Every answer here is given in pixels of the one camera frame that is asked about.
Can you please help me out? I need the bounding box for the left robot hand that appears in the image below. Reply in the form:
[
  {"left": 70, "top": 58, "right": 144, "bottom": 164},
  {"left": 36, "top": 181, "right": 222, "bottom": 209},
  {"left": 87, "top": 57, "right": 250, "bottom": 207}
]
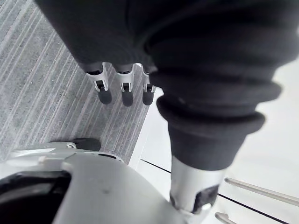
[{"left": 34, "top": 0, "right": 299, "bottom": 216}]

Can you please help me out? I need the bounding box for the white cabinet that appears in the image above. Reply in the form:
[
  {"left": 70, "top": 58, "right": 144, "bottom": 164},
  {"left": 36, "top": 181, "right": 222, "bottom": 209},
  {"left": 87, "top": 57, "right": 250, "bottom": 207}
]
[{"left": 128, "top": 61, "right": 299, "bottom": 224}]

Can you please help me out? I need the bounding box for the dark robot foot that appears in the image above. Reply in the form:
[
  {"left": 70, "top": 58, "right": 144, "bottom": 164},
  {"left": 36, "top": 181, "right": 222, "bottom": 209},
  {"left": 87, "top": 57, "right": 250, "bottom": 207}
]
[{"left": 72, "top": 138, "right": 101, "bottom": 152}]

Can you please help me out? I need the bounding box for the silver cabinet handle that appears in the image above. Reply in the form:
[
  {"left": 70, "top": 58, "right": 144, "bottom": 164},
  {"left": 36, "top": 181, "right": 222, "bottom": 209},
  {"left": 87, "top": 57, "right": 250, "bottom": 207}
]
[
  {"left": 214, "top": 212, "right": 239, "bottom": 224},
  {"left": 224, "top": 177, "right": 299, "bottom": 207}
]

